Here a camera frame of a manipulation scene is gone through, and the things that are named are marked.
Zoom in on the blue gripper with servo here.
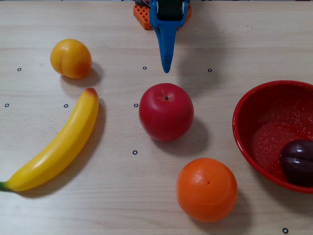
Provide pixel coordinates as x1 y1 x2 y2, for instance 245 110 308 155
149 0 189 73

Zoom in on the dark purple plum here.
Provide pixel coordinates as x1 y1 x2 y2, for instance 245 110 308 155
279 139 313 187

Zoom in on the orange robot base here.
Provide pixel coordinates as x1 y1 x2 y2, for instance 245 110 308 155
133 3 193 30

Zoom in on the red speckled bowl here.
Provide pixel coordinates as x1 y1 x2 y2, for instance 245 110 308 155
232 80 313 194

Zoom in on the red apple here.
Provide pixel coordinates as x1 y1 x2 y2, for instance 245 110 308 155
138 82 195 142

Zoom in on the yellow peach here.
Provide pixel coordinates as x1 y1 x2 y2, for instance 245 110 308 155
50 38 93 79

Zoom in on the yellow banana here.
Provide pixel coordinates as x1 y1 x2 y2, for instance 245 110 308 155
0 87 100 192

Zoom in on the orange fruit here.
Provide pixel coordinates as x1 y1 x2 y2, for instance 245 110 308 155
176 157 239 223

